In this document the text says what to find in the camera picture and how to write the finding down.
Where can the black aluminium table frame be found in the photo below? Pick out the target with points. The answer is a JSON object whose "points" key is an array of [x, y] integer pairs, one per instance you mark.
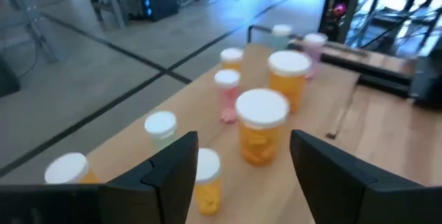
{"points": [[386, 85]]}

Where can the green medicine bottle white cap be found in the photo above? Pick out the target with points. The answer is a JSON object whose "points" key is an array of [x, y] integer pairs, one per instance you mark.
{"points": [[281, 30], [160, 123]]}

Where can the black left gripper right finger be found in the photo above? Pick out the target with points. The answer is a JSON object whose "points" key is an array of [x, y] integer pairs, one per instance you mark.
{"points": [[331, 182]]}

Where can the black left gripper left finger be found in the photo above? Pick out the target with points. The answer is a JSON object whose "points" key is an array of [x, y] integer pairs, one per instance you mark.
{"points": [[155, 189]]}

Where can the orange medicine bottle white cap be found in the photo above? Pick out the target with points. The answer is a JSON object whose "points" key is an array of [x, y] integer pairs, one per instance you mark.
{"points": [[231, 56], [67, 168], [207, 189]]}

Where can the wide orange medicine bottle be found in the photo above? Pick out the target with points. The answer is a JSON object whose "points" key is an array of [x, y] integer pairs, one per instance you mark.
{"points": [[288, 82], [260, 141]]}

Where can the wooden shelf black metal legs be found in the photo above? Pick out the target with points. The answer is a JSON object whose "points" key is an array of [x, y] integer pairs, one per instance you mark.
{"points": [[193, 106]]}

